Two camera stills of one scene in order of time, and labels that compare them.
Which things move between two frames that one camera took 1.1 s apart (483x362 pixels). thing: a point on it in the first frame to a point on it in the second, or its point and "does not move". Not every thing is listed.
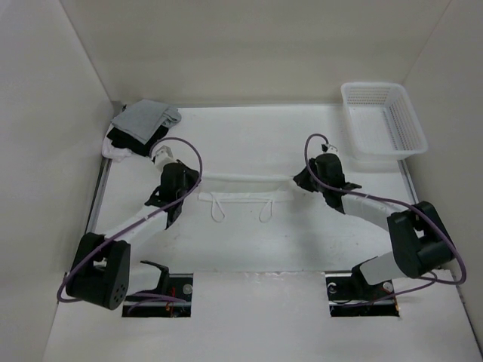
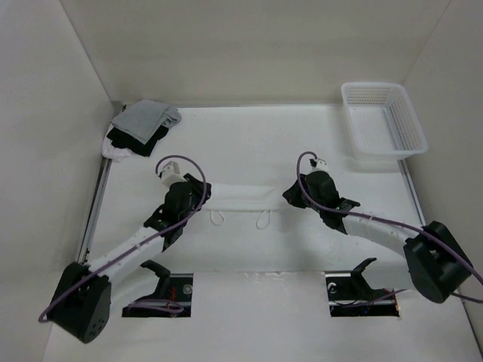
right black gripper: x=301 y=180 to x=292 y=195
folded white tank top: x=117 y=154 does not move
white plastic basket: x=380 y=123 does not move
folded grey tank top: x=145 y=119 does not move
